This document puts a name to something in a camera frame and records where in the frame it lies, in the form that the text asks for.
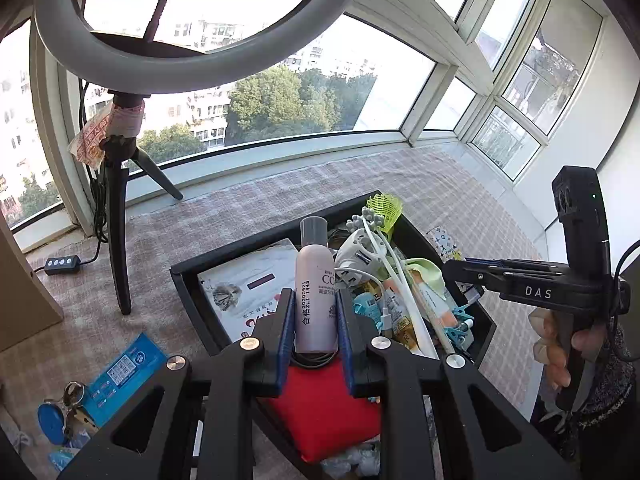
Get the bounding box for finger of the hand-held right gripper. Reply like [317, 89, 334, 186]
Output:
[467, 258, 571, 276]
[441, 259, 501, 289]

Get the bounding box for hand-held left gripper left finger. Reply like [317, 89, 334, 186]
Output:
[57, 287, 296, 480]

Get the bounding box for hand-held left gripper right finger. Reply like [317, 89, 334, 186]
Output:
[335, 287, 583, 480]

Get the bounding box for patterned strap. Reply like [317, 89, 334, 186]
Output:
[427, 227, 463, 261]

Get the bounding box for pink lotion bottle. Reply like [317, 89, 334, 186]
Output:
[294, 216, 337, 354]

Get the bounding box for white charging cable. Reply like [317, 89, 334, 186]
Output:
[362, 220, 446, 361]

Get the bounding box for black rectangular container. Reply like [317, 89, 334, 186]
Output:
[169, 190, 497, 480]

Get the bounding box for blue wet wipes packet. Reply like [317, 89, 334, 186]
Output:
[80, 332, 168, 428]

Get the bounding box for key bunch with blue tag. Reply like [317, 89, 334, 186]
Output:
[37, 381, 101, 446]

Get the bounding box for person's right hand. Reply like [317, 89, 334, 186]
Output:
[529, 307, 608, 390]

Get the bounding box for light green cloth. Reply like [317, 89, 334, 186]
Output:
[405, 258, 446, 301]

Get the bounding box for blue clothes peg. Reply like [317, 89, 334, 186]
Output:
[352, 292, 386, 331]
[440, 302, 476, 348]

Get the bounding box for orange white snack packet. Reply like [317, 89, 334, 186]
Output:
[382, 280, 421, 351]

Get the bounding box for white book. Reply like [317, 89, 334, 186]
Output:
[197, 238, 301, 343]

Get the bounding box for red cloth pouch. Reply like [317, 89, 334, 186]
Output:
[267, 360, 383, 463]

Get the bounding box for white mini fan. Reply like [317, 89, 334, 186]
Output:
[334, 227, 396, 291]

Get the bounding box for yellow-green plastic shuttlecock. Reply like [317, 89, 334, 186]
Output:
[366, 194, 404, 233]

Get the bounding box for grey artificial flower sprig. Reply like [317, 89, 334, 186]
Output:
[347, 210, 386, 233]

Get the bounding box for clear plastic packets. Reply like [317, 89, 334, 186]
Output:
[320, 442, 383, 478]

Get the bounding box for checked tablecloth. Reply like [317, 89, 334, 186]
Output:
[0, 145, 548, 480]

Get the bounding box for black tripod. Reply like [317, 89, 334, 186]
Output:
[97, 90, 185, 316]

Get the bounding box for green trees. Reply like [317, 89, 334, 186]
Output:
[135, 65, 381, 161]

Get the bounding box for small blue white packet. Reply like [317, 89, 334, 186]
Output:
[47, 447, 81, 471]

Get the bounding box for large wooden board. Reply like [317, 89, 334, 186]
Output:
[0, 215, 65, 353]

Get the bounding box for red printed paper label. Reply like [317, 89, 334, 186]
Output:
[69, 102, 146, 171]

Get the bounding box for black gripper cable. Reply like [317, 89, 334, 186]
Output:
[607, 240, 640, 361]

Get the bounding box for white window frame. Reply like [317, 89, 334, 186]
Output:
[0, 0, 613, 241]

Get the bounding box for black ring light cable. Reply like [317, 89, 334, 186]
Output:
[80, 80, 111, 266]

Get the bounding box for black inline cable controller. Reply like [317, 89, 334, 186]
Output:
[44, 255, 82, 275]

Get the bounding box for ring light on tripod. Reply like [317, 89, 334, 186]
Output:
[0, 15, 381, 221]

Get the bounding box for white ring light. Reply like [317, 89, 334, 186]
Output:
[32, 0, 375, 96]

